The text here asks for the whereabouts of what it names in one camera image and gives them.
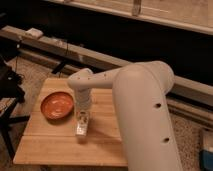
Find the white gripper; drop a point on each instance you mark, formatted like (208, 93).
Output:
(83, 102)

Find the white plastic bottle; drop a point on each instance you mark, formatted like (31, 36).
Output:
(82, 124)

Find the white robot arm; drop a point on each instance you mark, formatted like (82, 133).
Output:
(139, 95)

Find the orange ceramic bowl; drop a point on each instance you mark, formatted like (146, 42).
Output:
(57, 105)

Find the black chair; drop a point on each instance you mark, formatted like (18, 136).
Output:
(10, 88)

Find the white box on ledge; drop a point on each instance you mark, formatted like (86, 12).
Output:
(34, 33)

